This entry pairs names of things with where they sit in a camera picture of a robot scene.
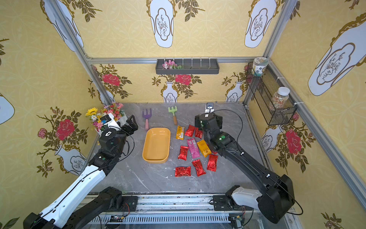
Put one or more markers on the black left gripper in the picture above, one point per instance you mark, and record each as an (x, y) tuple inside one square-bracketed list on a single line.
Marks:
[(127, 126)]

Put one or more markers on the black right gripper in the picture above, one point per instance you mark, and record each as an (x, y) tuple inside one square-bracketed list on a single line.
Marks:
[(208, 116)]

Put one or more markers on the red foil tea bag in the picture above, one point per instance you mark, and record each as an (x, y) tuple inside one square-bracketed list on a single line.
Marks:
[(182, 171), (212, 163), (198, 133), (183, 153), (198, 167), (190, 131)]

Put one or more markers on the yellow tea bag packet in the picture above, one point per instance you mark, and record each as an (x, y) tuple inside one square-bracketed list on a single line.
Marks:
[(204, 148), (180, 133)]

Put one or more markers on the magenta tea bag packet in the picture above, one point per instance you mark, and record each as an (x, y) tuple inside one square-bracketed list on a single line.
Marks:
[(193, 148)]

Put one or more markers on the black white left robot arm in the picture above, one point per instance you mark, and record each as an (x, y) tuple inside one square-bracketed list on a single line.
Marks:
[(63, 212)]

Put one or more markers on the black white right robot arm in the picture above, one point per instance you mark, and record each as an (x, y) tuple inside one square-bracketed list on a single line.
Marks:
[(273, 196)]

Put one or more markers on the orange oval storage box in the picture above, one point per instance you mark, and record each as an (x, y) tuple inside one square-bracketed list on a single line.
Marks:
[(157, 145)]

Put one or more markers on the flower bouquet white fence planter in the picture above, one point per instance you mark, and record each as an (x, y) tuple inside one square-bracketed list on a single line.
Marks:
[(100, 118)]

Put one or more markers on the small pink flowers on shelf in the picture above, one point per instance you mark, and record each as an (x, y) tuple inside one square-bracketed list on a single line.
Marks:
[(171, 65)]

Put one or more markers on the clear jar white lid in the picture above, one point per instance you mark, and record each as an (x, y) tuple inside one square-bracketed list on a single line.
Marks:
[(279, 99)]

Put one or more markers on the patterned tin jar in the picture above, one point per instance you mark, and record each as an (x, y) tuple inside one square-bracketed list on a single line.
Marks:
[(259, 66)]

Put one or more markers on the small circuit board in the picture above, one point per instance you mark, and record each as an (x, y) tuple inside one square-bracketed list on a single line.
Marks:
[(116, 218)]

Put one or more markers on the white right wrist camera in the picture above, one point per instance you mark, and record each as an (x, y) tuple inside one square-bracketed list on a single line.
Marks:
[(209, 108)]

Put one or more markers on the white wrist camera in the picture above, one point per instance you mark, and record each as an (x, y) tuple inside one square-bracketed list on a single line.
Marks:
[(108, 121), (209, 108)]

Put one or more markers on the purple toy fork pink handle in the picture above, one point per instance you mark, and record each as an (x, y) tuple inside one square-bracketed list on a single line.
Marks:
[(147, 114)]

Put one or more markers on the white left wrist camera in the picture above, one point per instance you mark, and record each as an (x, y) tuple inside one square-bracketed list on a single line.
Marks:
[(108, 121)]

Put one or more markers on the green toy rake wooden handle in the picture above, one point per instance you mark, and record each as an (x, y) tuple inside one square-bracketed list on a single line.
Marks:
[(173, 110)]

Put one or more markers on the grey wall shelf tray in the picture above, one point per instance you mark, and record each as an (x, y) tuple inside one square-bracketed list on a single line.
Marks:
[(190, 66)]

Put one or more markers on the black wire mesh basket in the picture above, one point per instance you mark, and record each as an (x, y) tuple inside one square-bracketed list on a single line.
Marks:
[(263, 89)]

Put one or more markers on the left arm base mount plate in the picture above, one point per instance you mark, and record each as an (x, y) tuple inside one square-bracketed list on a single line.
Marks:
[(126, 203)]

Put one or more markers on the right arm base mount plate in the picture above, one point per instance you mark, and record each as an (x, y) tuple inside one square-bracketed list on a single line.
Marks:
[(223, 203)]

